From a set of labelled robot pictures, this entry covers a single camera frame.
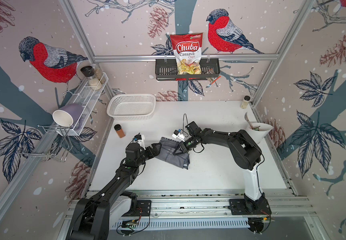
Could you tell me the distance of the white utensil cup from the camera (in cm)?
90

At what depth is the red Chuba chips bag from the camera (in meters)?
0.81

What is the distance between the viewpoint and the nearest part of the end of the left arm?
26.1 inches
